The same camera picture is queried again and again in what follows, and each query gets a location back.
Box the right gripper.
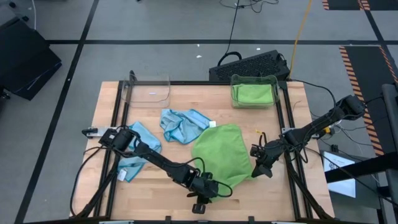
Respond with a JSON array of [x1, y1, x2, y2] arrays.
[[251, 139, 284, 179]]

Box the blue microfiber towel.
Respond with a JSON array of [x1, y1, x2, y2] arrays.
[[160, 108, 217, 146], [117, 121, 162, 183]]

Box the white lit monitor screen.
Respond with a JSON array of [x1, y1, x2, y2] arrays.
[[322, 150, 358, 199]]

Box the clear plastic basket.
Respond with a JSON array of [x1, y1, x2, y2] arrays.
[[230, 73, 280, 110], [121, 73, 171, 109]]

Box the black equipment stand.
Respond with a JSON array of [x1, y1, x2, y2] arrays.
[[325, 83, 398, 224]]

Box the black perforated computer case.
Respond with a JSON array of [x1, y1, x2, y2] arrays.
[[208, 49, 291, 82]]

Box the black orange-striped floor mat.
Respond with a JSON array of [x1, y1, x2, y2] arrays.
[[338, 45, 398, 157], [322, 0, 398, 11]]

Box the large black flat case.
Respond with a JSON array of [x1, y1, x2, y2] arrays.
[[0, 15, 63, 101]]

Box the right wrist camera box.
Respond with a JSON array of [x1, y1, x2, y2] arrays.
[[250, 144, 264, 159]]

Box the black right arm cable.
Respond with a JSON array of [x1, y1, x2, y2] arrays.
[[289, 78, 338, 106]]

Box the black aluminium table frame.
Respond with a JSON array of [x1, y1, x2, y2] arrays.
[[70, 70, 335, 224]]

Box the black left base cable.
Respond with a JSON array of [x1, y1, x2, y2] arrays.
[[63, 124, 105, 217]]

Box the yellow cable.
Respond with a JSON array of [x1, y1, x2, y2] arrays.
[[287, 0, 313, 80]]

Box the black floor cable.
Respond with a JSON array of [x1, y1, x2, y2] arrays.
[[216, 0, 279, 67]]

